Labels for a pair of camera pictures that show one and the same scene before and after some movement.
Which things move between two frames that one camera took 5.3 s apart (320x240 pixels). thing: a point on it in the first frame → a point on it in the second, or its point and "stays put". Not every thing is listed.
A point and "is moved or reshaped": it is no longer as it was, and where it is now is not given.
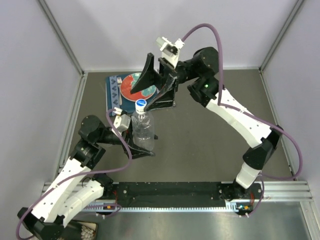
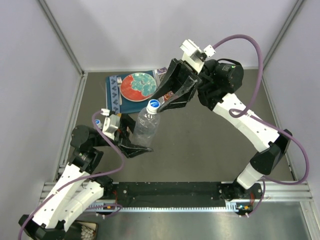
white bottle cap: (140, 105) is moved or reshaped
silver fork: (119, 82) stays put
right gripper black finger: (149, 78) → (171, 82)
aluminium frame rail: (276, 192) stays put
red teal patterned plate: (126, 86) stays put
